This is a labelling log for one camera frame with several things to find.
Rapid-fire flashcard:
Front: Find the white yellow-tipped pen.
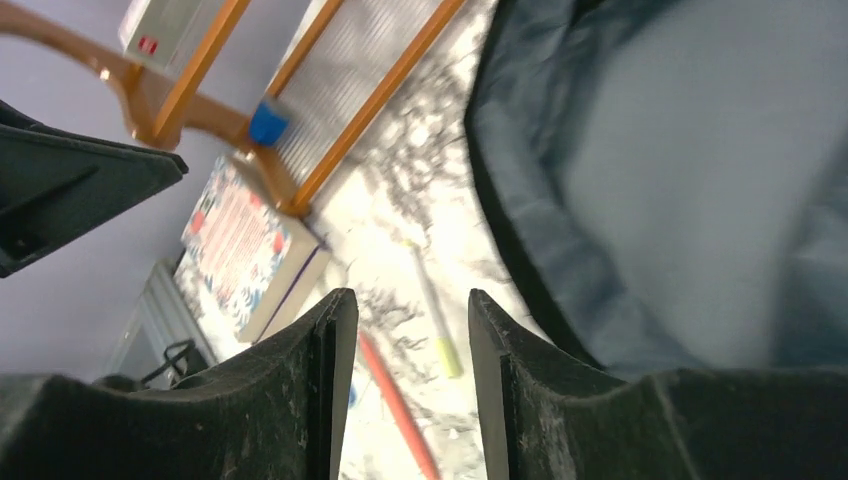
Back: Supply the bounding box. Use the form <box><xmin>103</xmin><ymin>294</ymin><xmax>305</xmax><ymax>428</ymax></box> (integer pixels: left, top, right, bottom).
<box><xmin>402</xmin><ymin>240</ymin><xmax>464</xmax><ymax>378</ymax></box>

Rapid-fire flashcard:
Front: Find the blue rack foot pad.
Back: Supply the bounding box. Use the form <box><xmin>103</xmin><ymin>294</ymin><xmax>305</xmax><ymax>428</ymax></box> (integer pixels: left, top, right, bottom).
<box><xmin>247</xmin><ymin>98</ymin><xmax>289</xmax><ymax>147</ymax></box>

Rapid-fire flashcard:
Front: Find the small white red box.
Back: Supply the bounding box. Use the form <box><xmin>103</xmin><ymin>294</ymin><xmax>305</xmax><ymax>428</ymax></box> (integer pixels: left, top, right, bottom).
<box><xmin>118</xmin><ymin>0</ymin><xmax>224</xmax><ymax>80</ymax></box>

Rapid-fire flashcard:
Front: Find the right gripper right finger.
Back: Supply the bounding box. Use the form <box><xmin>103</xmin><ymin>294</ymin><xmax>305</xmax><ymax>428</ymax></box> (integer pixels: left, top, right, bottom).
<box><xmin>468</xmin><ymin>289</ymin><xmax>847</xmax><ymax>479</ymax></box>

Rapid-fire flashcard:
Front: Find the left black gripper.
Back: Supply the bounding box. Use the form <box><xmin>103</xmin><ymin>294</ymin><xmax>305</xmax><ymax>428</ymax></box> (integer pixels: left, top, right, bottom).
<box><xmin>1</xmin><ymin>103</ymin><xmax>189</xmax><ymax>277</ymax></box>

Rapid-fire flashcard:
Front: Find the floral cover book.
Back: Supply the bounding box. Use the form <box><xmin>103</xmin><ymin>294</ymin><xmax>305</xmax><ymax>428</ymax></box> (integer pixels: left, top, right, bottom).
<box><xmin>174</xmin><ymin>155</ymin><xmax>330</xmax><ymax>343</ymax></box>

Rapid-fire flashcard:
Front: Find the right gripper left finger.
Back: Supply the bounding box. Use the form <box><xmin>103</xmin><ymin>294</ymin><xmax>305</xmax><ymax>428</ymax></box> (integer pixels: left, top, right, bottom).
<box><xmin>1</xmin><ymin>288</ymin><xmax>358</xmax><ymax>479</ymax></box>

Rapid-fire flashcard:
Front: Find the black backpack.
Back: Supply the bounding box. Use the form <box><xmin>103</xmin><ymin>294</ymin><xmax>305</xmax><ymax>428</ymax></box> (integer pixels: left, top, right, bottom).
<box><xmin>466</xmin><ymin>1</ymin><xmax>847</xmax><ymax>379</ymax></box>

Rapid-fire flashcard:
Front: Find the orange pen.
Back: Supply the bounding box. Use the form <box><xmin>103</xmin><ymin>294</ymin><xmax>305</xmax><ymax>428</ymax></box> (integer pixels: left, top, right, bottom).
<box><xmin>358</xmin><ymin>330</ymin><xmax>442</xmax><ymax>480</ymax></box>

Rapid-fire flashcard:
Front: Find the orange wooden rack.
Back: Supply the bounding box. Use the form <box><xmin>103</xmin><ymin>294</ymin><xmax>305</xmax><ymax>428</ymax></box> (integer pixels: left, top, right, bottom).
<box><xmin>0</xmin><ymin>0</ymin><xmax>468</xmax><ymax>220</ymax></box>

